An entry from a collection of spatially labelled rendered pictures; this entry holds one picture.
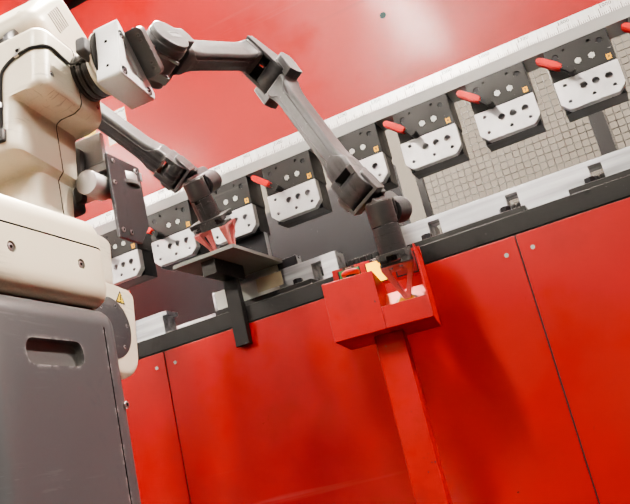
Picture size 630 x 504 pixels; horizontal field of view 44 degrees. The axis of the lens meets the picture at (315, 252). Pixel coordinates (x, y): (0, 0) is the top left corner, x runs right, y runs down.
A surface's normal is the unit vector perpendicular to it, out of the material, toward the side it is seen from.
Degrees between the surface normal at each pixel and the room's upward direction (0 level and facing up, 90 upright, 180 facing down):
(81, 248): 90
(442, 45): 90
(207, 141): 90
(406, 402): 90
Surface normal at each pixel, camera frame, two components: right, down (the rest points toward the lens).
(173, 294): -0.42, -0.15
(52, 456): 0.90, -0.30
